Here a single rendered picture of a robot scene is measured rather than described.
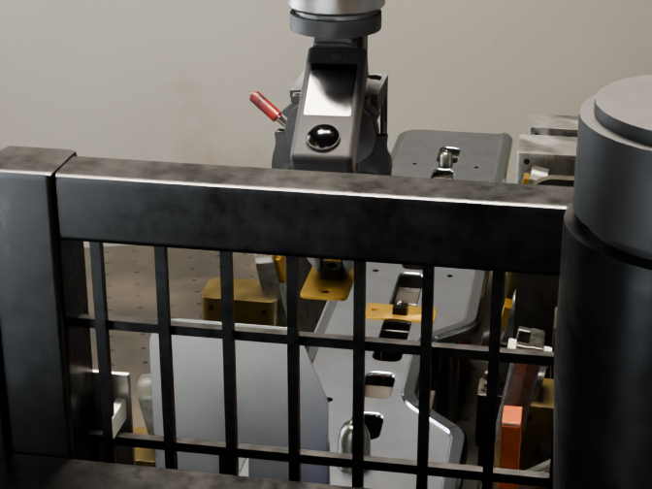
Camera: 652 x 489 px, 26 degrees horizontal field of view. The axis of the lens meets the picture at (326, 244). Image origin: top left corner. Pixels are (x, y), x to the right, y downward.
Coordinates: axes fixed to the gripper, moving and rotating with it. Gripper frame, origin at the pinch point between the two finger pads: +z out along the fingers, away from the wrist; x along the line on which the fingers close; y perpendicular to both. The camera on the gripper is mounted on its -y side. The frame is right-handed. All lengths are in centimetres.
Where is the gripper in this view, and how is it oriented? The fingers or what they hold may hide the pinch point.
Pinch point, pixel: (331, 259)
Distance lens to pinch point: 114.8
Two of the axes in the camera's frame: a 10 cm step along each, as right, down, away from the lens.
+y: 1.7, -3.7, 9.1
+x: -9.9, -0.6, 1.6
